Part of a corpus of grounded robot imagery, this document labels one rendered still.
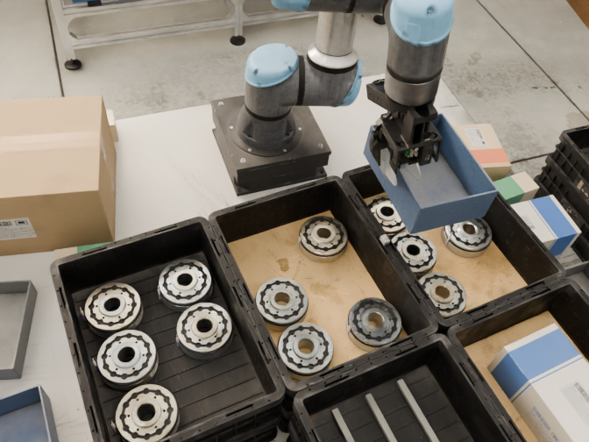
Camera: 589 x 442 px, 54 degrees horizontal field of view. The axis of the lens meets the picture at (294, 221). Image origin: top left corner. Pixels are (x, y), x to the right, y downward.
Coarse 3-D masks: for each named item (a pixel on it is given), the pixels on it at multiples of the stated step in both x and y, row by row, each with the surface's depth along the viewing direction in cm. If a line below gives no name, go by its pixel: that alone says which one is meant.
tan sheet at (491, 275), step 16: (384, 192) 134; (432, 240) 127; (448, 256) 124; (480, 256) 125; (496, 256) 125; (432, 272) 121; (448, 272) 122; (464, 272) 122; (480, 272) 122; (496, 272) 123; (512, 272) 123; (480, 288) 120; (496, 288) 120; (512, 288) 120; (480, 304) 117
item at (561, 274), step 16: (352, 192) 120; (368, 208) 118; (512, 208) 121; (400, 256) 111; (544, 256) 114; (560, 272) 112; (416, 288) 107; (432, 304) 105; (496, 304) 106; (448, 320) 103; (464, 320) 104
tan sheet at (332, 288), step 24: (312, 216) 128; (240, 240) 123; (264, 240) 123; (288, 240) 124; (240, 264) 119; (264, 264) 119; (288, 264) 120; (312, 264) 120; (336, 264) 121; (360, 264) 121; (312, 288) 117; (336, 288) 117; (360, 288) 118; (312, 312) 113; (336, 312) 114; (336, 336) 111; (336, 360) 108
